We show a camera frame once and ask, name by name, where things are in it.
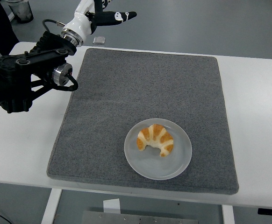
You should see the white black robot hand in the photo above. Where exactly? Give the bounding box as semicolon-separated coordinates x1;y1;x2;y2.
61;0;137;36

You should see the golden croissant bread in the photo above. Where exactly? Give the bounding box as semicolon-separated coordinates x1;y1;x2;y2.
136;124;175;157

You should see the round grey plate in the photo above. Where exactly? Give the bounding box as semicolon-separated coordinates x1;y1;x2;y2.
123;118;193;181

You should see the grey metal plate with screws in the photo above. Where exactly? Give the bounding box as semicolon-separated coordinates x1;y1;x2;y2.
81;210;199;224

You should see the silver floor socket cover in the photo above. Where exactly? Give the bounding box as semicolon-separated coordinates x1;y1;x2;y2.
93;36;107;45

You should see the black mesh waste bin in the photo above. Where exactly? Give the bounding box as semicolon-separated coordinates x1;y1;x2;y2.
7;0;34;23

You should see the grey felt mat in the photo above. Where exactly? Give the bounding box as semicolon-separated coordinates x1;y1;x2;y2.
46;47;240;196

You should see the white table leg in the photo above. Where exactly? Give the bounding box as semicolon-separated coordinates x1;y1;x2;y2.
221;204;236;224
40;188;63;224

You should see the black table control panel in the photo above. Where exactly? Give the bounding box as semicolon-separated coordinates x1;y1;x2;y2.
257;207;272;216

